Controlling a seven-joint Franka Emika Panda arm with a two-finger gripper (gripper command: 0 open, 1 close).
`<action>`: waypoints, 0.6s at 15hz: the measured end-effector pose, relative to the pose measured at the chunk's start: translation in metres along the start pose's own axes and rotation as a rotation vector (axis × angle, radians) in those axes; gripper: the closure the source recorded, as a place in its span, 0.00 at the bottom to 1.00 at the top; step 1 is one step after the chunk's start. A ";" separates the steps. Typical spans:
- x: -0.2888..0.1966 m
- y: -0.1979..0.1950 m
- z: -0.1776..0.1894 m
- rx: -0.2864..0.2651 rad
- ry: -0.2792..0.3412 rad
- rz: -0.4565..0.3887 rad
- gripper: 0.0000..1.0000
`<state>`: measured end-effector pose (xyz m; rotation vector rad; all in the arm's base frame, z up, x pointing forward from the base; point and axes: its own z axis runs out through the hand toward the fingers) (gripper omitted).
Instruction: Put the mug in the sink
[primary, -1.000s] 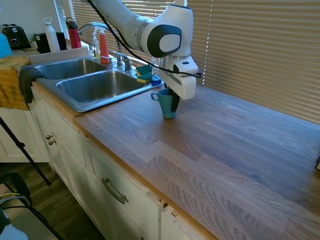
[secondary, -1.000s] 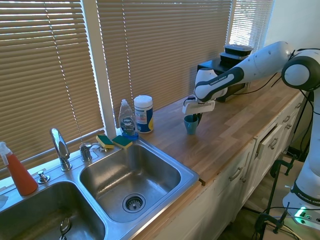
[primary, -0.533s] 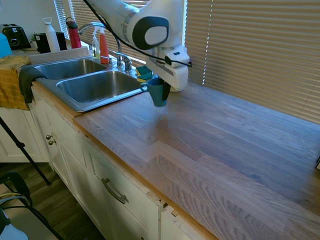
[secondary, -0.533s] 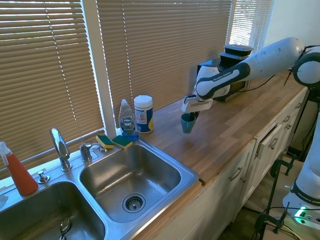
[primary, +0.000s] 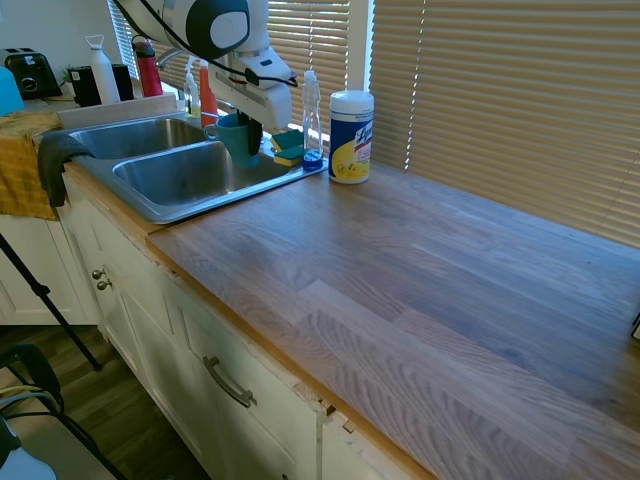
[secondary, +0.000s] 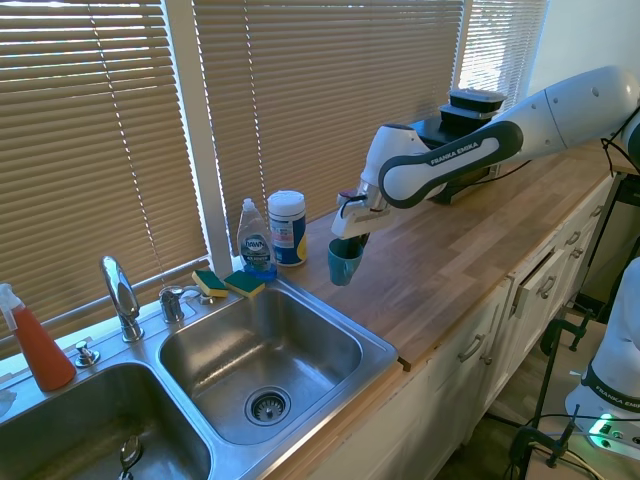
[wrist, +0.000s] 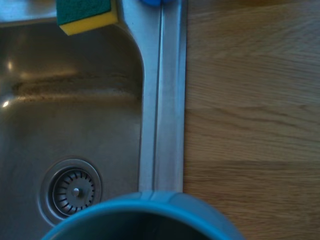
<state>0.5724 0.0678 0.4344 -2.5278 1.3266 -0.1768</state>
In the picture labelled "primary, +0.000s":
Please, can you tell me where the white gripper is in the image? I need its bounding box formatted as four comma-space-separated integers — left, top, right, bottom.
209, 68, 293, 154

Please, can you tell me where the teal ceramic mug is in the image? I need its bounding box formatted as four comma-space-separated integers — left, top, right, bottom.
203, 113, 262, 169

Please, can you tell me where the stainless steel double sink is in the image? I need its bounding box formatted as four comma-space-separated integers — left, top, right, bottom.
67, 114, 329, 226

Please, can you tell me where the yellow green sponge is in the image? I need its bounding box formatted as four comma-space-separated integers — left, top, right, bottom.
273, 144, 306, 169
271, 129, 304, 152

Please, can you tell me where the orange liquid bottle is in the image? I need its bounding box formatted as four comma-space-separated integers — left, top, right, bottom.
198, 58, 221, 130

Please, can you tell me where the clear dish soap bottle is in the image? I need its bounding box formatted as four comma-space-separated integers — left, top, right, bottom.
301, 69, 324, 173

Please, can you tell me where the Lysol wipes canister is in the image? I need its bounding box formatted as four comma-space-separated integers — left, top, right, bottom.
328, 89, 376, 185

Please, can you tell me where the chrome faucet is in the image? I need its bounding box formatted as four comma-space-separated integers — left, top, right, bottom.
155, 47, 185, 70

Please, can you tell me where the narrow beige window blind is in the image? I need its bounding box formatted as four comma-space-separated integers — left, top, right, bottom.
152, 0, 352, 136

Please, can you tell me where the red water bottle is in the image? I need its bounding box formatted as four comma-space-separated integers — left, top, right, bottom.
130, 34, 165, 99

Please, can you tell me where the dark square canister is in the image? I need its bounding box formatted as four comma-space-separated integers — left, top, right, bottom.
111, 63, 136, 102

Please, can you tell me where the pale wooden board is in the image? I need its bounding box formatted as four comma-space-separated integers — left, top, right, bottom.
57, 92, 180, 130

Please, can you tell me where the small beige window blind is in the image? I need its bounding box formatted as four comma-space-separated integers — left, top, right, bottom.
106, 0, 142, 81

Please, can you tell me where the white water bottle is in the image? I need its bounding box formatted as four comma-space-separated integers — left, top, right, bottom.
84, 34, 122, 105

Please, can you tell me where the black container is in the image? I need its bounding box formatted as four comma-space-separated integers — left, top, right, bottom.
69, 64, 104, 108

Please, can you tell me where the grey dish cloth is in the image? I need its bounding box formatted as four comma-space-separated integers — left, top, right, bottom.
37, 130, 97, 209

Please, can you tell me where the white kitchen cabinet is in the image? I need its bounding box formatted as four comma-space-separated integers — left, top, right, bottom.
0, 172, 401, 480

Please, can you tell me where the black toaster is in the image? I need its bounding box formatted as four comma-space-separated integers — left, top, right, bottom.
3, 47, 64, 100

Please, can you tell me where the yellow patterned towel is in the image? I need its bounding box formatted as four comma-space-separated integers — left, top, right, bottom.
0, 111, 64, 222

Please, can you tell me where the light blue plastic object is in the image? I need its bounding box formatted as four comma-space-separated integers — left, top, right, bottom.
0, 67, 27, 118

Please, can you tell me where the large beige window blind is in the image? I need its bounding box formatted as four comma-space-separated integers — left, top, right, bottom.
371, 0, 640, 250

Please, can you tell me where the black tripod leg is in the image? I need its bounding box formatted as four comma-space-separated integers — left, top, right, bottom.
0, 232, 104, 372

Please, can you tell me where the white window frame post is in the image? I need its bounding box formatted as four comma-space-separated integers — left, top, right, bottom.
348, 0, 376, 96

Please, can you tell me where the brushed metal drawer handle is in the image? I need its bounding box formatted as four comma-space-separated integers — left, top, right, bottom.
202, 355, 258, 409

